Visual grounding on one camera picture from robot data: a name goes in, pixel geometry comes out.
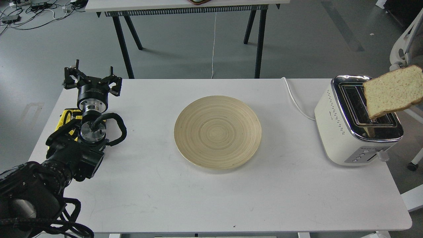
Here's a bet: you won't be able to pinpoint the white toaster power cable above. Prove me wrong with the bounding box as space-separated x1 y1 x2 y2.
281 77 317 121

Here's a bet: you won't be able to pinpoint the cables and adapters on floor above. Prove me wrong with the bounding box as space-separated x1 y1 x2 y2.
0 0 88 35

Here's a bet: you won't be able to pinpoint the yellow black object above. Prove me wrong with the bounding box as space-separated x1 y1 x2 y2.
46 108 107 157

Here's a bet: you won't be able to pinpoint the brown object on far table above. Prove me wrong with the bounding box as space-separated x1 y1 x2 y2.
188 0 210 5

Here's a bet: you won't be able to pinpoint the thin white hanging cable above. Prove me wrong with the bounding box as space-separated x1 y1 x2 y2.
211 12 217 79

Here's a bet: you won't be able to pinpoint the cream chrome toaster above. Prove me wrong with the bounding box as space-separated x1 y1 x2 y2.
314 75 404 166

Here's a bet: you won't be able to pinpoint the white table with black legs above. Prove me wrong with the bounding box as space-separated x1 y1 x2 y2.
85 0 289 79

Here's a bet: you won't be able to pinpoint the white office chair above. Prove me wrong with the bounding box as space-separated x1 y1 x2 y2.
385 9 423 172

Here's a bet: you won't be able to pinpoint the slice of brown bread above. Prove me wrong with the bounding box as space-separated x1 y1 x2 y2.
363 65 423 120

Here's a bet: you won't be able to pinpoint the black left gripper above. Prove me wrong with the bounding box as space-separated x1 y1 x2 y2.
62 59 122 103

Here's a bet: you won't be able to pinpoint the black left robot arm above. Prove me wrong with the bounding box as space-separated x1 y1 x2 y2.
0 60 127 238

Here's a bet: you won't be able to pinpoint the round wooden plate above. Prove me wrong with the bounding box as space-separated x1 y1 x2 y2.
173 96 262 170

